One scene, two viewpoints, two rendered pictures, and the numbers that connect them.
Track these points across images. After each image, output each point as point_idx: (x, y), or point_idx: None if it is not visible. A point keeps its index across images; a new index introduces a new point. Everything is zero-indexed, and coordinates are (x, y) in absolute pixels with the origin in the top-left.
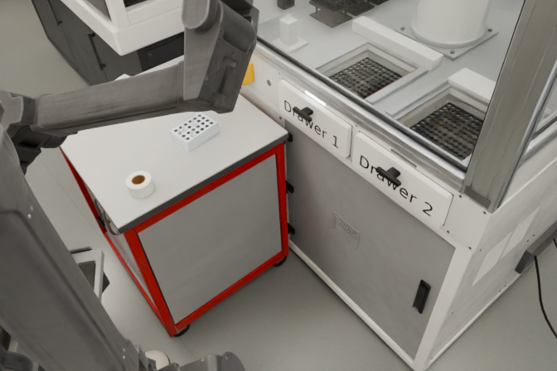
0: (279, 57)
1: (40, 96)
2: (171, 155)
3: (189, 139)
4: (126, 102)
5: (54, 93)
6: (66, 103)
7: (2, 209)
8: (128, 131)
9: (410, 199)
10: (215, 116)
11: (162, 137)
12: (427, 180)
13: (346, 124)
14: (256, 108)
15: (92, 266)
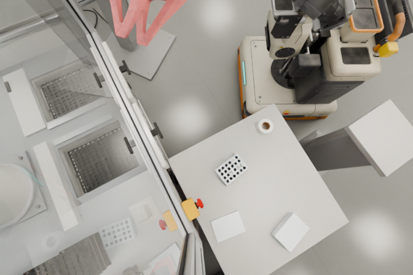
0: (161, 170)
1: None
2: (247, 153)
3: (235, 156)
4: None
5: None
6: None
7: None
8: (278, 186)
9: (118, 65)
10: (216, 188)
11: (254, 172)
12: (109, 53)
13: (134, 105)
14: (184, 191)
15: (276, 8)
